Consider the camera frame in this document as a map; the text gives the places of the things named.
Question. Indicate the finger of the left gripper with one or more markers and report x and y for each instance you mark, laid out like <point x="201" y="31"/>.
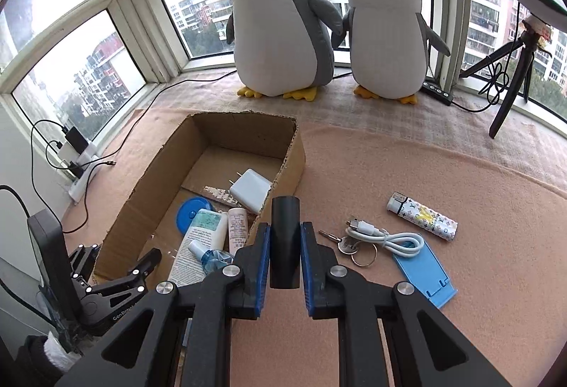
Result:
<point x="105" y="304"/>

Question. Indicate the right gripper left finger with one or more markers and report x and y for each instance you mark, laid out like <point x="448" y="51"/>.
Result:
<point x="180" y="331"/>

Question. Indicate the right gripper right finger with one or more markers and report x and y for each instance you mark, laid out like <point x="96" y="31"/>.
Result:
<point x="387" y="334"/>

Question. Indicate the blue phone stand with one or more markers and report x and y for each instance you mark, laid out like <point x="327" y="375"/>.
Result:
<point x="425" y="272"/>

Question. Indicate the silver key with ring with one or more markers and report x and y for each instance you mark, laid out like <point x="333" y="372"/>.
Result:
<point x="353" y="249"/>

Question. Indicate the black cylindrical bottle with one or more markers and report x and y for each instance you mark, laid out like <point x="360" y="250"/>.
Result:
<point x="285" y="243"/>

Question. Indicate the white lotion tube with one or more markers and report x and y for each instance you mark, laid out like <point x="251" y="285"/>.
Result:
<point x="206" y="233"/>

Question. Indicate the blue round tape measure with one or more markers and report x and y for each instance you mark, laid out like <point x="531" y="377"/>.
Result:
<point x="188" y="210"/>

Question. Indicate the pink cosmetic tube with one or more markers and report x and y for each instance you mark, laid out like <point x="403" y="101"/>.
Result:
<point x="238" y="229"/>

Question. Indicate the patterned white lighter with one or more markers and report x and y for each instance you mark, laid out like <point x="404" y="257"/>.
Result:
<point x="422" y="216"/>

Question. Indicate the white power strip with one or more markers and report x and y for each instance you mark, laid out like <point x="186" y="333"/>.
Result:
<point x="79" y="166"/>

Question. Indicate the white power adapter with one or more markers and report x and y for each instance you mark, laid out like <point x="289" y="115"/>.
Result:
<point x="250" y="190"/>

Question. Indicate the black charger plug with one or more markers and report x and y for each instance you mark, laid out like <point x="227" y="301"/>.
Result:
<point x="76" y="139"/>

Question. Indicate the brown cardboard box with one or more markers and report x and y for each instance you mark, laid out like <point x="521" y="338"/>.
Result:
<point x="172" y="156"/>

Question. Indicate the small plush penguin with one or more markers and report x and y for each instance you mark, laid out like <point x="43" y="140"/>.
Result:
<point x="388" y="42"/>

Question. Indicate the black tripod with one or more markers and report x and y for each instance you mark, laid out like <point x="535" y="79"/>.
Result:
<point x="510" y="67"/>

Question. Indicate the large plush penguin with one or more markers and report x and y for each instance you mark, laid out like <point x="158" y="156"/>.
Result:
<point x="283" y="47"/>

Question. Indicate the black inline cable controller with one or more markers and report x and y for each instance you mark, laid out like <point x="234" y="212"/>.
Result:
<point x="433" y="90"/>

